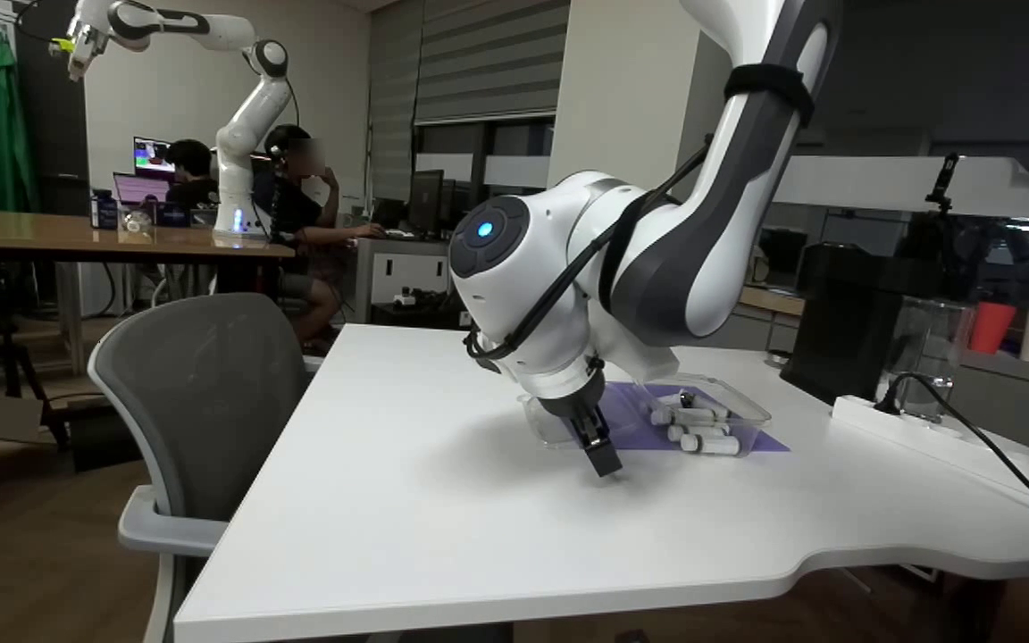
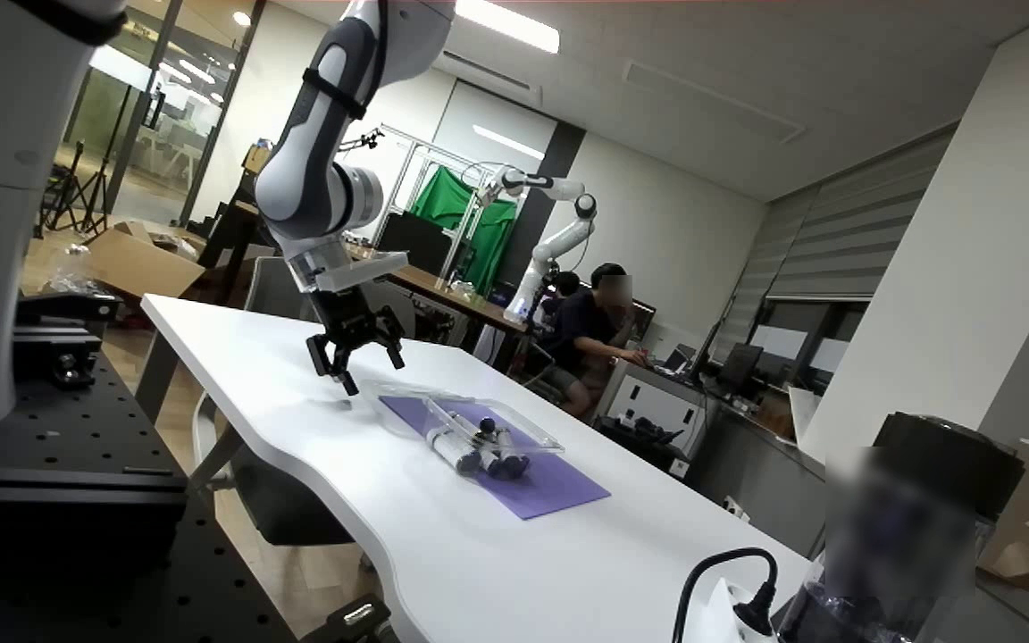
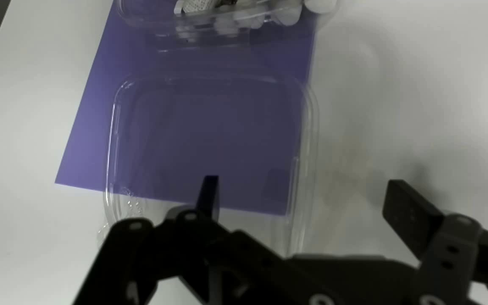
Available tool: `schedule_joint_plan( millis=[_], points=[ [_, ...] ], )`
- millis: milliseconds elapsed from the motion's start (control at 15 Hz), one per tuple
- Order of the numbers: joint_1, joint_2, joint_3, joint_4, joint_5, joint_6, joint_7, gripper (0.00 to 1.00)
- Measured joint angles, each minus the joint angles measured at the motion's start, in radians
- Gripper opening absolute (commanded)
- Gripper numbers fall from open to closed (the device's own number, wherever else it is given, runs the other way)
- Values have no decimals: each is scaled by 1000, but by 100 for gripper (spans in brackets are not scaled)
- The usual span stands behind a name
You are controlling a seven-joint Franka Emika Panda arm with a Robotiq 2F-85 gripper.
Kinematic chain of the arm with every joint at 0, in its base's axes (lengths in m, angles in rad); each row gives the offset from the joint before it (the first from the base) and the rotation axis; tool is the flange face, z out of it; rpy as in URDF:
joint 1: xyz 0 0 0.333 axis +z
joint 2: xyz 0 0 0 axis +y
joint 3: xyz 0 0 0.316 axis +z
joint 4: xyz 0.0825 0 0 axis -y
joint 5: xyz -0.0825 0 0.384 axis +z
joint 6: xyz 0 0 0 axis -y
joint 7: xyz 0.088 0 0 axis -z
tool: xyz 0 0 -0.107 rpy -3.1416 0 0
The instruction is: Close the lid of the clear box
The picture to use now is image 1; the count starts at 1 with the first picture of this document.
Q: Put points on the black tripod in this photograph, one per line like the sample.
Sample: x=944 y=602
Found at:
x=7 y=344

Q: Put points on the seated person with dark hair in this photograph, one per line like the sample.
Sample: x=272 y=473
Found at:
x=192 y=173

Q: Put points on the orange cup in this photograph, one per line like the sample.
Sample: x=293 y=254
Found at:
x=992 y=327

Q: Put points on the laptop with pink screen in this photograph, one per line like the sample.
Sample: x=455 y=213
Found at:
x=145 y=191

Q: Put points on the white drawer cabinet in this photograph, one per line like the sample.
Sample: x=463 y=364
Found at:
x=408 y=278

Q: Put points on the white cylinder roll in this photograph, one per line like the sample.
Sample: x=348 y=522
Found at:
x=701 y=409
x=662 y=414
x=705 y=426
x=718 y=445

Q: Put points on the black clamp mount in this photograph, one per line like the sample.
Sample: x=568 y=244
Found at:
x=944 y=180

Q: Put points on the white power strip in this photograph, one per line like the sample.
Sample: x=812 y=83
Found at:
x=884 y=417

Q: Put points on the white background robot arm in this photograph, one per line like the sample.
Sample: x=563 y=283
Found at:
x=247 y=111

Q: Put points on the wooden table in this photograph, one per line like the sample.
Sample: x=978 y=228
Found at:
x=86 y=238

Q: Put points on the gray window blind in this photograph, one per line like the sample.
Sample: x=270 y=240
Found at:
x=489 y=60

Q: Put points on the gray mesh office chair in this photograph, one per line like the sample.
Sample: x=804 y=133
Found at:
x=198 y=396

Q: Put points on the purple mat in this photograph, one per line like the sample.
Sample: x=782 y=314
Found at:
x=645 y=426

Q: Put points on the seated person in black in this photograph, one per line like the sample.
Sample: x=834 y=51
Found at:
x=300 y=202

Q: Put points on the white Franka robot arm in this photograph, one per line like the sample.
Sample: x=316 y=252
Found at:
x=660 y=252

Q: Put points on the black box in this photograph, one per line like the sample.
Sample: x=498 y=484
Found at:
x=844 y=323

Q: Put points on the computer monitor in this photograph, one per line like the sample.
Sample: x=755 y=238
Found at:
x=146 y=157

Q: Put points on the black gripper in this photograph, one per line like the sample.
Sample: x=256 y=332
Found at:
x=579 y=417

